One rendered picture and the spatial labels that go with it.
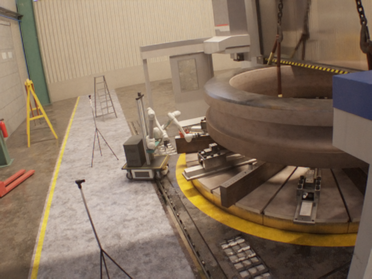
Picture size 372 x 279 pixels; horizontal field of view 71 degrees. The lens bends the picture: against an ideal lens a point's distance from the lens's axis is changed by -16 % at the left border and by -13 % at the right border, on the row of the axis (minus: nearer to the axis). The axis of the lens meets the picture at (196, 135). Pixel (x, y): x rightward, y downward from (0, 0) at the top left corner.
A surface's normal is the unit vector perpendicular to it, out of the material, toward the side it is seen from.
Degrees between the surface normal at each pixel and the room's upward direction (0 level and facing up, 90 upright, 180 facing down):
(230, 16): 90
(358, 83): 90
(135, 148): 90
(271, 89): 90
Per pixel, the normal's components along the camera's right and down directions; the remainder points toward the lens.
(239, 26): 0.32, 0.29
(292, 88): 0.02, 0.34
